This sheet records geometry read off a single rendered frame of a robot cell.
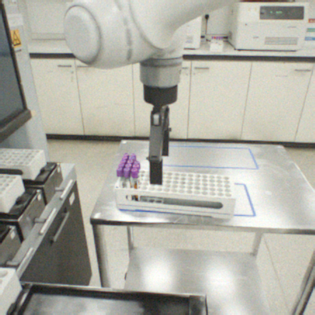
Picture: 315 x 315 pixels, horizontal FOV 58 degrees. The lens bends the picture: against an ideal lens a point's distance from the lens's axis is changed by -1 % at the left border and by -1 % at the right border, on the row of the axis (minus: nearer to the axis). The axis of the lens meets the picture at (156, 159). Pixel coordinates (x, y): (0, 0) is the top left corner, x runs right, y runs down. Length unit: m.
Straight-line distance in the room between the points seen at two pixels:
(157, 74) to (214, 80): 2.09
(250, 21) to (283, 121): 0.94
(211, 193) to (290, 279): 1.13
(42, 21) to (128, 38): 3.12
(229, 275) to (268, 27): 1.99
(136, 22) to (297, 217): 0.60
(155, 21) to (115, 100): 2.37
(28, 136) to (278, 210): 0.79
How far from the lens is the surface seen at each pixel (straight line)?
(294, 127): 2.99
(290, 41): 2.75
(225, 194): 0.72
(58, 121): 3.03
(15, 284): 0.62
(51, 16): 3.48
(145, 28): 0.42
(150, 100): 0.62
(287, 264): 1.85
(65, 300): 0.62
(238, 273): 1.35
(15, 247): 0.82
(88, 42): 0.41
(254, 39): 2.67
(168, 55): 0.58
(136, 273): 1.31
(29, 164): 0.93
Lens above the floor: 1.30
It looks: 30 degrees down
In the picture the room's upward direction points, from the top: straight up
